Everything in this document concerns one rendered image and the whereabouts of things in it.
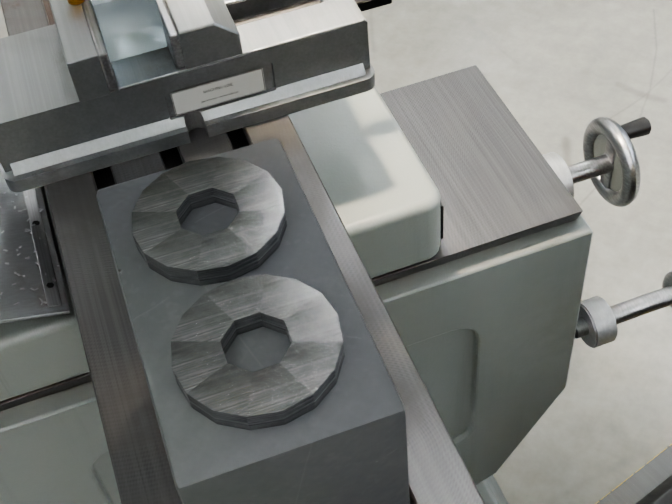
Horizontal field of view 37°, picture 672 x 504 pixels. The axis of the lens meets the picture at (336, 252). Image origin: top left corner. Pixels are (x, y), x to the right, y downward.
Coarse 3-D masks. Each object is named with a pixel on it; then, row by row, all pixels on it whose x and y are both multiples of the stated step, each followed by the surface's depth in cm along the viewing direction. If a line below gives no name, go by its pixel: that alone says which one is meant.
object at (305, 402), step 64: (128, 192) 62; (192, 192) 60; (256, 192) 60; (128, 256) 59; (192, 256) 57; (256, 256) 57; (320, 256) 58; (192, 320) 54; (256, 320) 54; (320, 320) 53; (192, 384) 51; (256, 384) 51; (320, 384) 51; (384, 384) 52; (192, 448) 50; (256, 448) 50; (320, 448) 50; (384, 448) 53
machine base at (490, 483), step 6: (486, 480) 150; (492, 480) 156; (480, 486) 149; (486, 486) 149; (492, 486) 152; (498, 486) 157; (480, 492) 148; (486, 492) 148; (492, 492) 148; (498, 492) 154; (486, 498) 148; (492, 498) 148; (498, 498) 151; (504, 498) 155
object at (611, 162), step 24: (600, 120) 126; (648, 120) 125; (600, 144) 129; (624, 144) 123; (552, 168) 124; (576, 168) 127; (600, 168) 127; (624, 168) 123; (600, 192) 132; (624, 192) 125
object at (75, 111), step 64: (64, 0) 89; (256, 0) 95; (320, 0) 95; (0, 64) 91; (64, 64) 90; (128, 64) 89; (256, 64) 90; (320, 64) 93; (0, 128) 86; (64, 128) 88; (128, 128) 91; (192, 128) 93
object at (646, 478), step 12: (660, 456) 128; (648, 468) 127; (660, 468) 127; (636, 480) 126; (648, 480) 126; (660, 480) 126; (612, 492) 125; (624, 492) 125; (636, 492) 125; (648, 492) 125
